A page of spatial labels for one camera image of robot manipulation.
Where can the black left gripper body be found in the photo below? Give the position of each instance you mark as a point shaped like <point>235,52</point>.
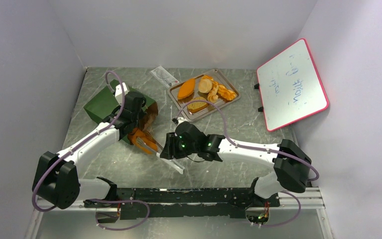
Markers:
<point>140,115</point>

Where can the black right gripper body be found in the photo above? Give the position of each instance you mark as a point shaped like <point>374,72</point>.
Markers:
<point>177,149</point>

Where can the long orange fake baguette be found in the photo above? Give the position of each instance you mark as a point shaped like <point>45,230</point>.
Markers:
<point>143,140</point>

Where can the green paper bag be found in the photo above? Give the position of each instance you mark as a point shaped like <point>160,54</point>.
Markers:
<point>104,108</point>

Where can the round seeded fake bread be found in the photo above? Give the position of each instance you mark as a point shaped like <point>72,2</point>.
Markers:
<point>199,103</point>

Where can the metal baking tray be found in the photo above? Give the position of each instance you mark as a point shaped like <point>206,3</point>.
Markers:
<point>220,103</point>

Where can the smooth orange fake loaf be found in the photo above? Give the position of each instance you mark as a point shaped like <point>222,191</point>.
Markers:
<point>186,89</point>

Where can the pale round fake bun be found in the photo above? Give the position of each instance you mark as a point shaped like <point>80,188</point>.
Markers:
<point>205,85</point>

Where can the braided orange fake bread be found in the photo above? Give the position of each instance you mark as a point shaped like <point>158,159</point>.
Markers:
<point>223,91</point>

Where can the pale croissant fake bread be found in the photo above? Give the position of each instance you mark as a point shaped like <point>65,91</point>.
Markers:
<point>212,95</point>

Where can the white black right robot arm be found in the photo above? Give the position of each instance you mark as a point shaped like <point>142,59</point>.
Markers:
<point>289,166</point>

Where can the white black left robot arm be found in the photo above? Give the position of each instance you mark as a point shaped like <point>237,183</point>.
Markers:
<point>57,178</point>

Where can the clear plastic packet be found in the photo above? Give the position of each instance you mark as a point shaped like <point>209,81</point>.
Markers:
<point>164,77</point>

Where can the pink framed whiteboard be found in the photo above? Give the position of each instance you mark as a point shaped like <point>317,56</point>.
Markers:
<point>290,87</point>

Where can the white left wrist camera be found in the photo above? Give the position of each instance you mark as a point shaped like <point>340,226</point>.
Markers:
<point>121,91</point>

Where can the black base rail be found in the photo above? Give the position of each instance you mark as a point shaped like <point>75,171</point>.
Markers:
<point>189,202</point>

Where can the aluminium frame rail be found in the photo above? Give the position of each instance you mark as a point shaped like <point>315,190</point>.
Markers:
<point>302,216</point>

